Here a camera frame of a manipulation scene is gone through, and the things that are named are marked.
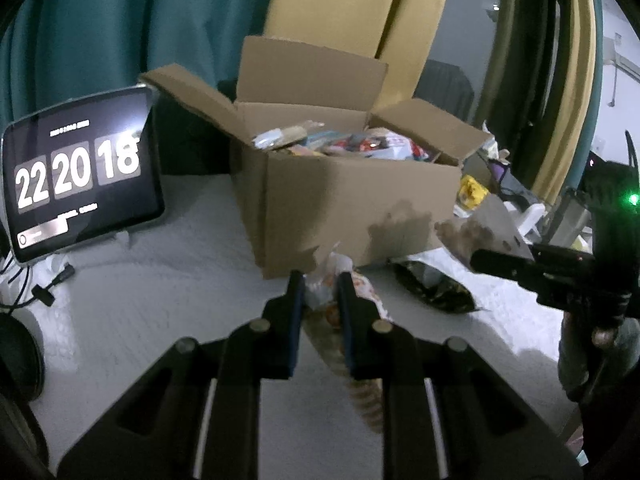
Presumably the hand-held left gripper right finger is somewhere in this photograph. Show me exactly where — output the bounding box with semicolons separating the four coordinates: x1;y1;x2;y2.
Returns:
336;271;586;480

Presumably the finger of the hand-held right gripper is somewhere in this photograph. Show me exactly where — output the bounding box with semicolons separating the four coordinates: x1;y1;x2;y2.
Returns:
470;244;597;294

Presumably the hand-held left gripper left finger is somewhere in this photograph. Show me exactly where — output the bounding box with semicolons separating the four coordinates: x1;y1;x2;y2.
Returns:
56;270;307;480

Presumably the clear bag of snacks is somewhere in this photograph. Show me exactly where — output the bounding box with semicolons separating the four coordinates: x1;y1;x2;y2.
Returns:
304;250;396;433

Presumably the black snack packet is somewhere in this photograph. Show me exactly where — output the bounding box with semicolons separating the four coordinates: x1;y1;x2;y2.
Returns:
392;257;491;316

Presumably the brown cardboard box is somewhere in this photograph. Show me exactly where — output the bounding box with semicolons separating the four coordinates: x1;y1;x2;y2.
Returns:
140;35;493;281

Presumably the pile of mixed snack packets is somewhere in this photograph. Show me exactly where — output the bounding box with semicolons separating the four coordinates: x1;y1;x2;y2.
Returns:
252;120;461;166

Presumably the person's right hand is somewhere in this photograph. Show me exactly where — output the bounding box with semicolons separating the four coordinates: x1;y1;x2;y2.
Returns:
591;327;623;350

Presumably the steel thermos cup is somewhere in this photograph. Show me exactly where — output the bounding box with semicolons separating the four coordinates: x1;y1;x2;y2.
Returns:
547;187;593;251

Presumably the white plastic holder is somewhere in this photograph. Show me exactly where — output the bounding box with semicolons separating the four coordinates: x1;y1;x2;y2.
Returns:
502;201;546;238

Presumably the yellow packet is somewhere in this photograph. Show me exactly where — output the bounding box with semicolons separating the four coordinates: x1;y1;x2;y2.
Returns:
459;175;488;211

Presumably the grey purple cloth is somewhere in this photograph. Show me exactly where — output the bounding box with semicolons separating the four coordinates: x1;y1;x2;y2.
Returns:
487;157;536;196

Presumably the white tissue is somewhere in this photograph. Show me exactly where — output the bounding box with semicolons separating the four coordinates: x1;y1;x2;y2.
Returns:
482;132;511;161

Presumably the narrow yellow curtain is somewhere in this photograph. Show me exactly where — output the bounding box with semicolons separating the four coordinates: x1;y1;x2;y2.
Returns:
492;0;598;206

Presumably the white air conditioner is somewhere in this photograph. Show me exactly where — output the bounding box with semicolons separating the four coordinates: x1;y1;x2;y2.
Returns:
612;42;640;81

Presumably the grey radiator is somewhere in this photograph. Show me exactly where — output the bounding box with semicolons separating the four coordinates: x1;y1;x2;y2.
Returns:
420;59;476;123

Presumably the narrow teal curtain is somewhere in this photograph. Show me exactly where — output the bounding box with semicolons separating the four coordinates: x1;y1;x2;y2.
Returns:
587;0;609;151

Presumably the tablet with clock display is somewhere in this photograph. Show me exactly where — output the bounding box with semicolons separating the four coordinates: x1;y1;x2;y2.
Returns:
0;85;167;265

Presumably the dark glass door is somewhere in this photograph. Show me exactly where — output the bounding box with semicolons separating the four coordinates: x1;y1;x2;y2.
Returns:
412;0;506;126

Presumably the black round object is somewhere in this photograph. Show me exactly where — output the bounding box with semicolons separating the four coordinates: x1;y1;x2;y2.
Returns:
0;312;46;403

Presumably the wide yellow curtain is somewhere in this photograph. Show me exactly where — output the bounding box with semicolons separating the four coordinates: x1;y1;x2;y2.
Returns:
262;0;458;101

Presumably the wide teal curtain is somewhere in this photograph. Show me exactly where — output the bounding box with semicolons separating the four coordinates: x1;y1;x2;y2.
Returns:
0;0;286;131

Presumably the black cable with plug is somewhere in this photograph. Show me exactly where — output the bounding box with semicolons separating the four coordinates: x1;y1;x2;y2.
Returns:
0;247;77;311

